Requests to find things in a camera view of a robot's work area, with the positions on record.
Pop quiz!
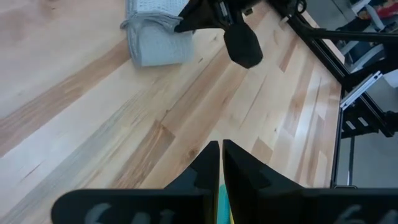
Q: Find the black table frame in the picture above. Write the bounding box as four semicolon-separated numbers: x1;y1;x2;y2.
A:
269;0;398;189

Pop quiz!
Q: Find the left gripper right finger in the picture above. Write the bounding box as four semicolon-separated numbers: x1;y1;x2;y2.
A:
222;139;305;224

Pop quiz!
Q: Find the teal translucent plastic bin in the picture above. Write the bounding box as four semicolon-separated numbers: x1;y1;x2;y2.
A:
216;183;231;224

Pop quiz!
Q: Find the grey microfiber towel white tag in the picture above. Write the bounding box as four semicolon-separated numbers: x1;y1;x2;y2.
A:
120;0;196;68

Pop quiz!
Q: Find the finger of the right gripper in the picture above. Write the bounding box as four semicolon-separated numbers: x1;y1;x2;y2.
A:
174;0;225;34
223;22;264;70

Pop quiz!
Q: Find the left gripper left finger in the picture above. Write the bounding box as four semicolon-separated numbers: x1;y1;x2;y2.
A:
164;140;221;224

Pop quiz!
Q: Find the silver aluminium bracket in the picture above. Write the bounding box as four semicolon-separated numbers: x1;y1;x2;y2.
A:
339;70;384;110

